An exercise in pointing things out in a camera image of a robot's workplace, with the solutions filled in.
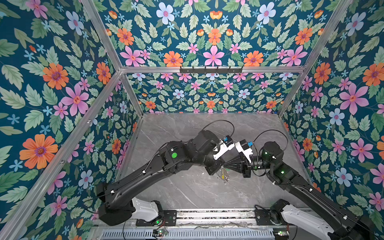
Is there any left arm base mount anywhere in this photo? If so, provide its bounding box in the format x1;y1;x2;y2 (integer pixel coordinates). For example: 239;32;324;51
136;210;178;227

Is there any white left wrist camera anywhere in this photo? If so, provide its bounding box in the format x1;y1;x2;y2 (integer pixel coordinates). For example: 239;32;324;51
213;136;235;160

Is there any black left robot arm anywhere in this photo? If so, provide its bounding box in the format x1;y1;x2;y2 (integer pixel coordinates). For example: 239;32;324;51
97;130;234;226

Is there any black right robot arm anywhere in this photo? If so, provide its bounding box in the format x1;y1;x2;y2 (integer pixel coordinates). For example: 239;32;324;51
220;140;375;240

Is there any black left camera cable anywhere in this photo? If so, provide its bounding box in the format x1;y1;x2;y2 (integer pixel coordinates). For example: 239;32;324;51
201;119;235;139

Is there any black camera cable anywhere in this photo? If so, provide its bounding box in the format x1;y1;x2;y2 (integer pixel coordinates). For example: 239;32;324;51
251;129;289;152
201;119;235;139

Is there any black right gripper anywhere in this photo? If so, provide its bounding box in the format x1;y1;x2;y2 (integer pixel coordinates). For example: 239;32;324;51
224;152;274;180

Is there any black right camera cable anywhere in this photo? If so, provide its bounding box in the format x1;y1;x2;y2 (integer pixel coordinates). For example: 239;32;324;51
251;129;289;152

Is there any white perforated cable duct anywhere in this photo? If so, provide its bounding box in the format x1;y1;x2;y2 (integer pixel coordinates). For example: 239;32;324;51
100;229;275;240

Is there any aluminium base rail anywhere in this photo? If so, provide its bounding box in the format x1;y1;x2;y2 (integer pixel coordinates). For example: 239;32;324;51
95;208;340;229

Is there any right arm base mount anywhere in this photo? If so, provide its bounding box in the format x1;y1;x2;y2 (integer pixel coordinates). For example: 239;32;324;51
254;199;293;226

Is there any black wall hook rail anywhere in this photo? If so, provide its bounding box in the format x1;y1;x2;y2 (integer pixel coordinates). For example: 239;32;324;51
179;66;243;75

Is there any silver metal keyring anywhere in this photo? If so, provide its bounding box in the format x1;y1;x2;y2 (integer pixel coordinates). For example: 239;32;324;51
218;167;230;184

